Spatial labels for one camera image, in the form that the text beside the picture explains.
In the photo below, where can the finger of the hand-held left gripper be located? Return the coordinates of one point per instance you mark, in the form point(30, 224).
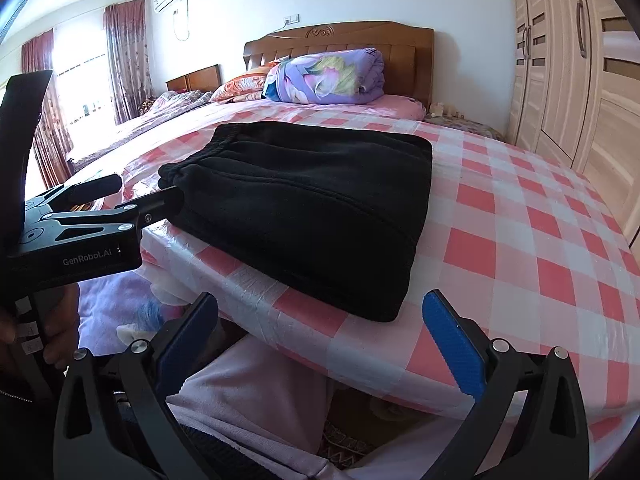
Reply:
point(150, 205)
point(90, 187)

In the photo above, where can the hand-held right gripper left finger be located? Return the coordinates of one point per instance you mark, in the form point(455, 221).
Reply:
point(187, 345)

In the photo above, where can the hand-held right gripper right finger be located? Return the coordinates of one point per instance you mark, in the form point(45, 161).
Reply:
point(452, 345)

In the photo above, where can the black pants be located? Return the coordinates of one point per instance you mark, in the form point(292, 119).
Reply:
point(310, 210)

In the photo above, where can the person's left forearm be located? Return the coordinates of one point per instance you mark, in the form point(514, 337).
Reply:
point(25, 425)

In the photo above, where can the person's left hand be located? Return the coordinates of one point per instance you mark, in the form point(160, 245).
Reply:
point(65, 320)

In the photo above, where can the lavender printed blanket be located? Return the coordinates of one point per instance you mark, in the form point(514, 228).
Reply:
point(115, 305)

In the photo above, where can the dark red patterned curtain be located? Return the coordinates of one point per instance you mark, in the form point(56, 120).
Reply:
point(50, 125)
point(127, 65)

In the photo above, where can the red checkered plastic sheet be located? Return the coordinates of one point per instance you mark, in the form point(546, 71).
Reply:
point(500, 260)

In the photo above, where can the patterned floor rug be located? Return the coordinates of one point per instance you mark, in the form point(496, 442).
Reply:
point(385, 430)

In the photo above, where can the small wooden headboard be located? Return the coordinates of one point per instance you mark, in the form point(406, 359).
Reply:
point(197, 77)

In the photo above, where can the orange floral pillow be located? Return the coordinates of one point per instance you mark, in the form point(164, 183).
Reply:
point(240, 87)

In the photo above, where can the purple folded quilt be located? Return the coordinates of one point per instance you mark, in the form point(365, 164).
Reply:
point(325, 77)

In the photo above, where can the nightstand with floral cover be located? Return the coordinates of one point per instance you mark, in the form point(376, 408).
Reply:
point(470, 127)

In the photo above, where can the small white items on nightstand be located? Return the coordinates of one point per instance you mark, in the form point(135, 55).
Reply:
point(442, 108)

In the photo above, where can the light wooden wardrobe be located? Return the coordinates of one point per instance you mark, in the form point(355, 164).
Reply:
point(565, 85)

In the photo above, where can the wooden bed headboard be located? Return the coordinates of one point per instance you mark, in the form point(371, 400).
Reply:
point(400, 50)

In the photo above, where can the white wall socket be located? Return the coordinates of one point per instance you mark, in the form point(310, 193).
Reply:
point(291, 19)

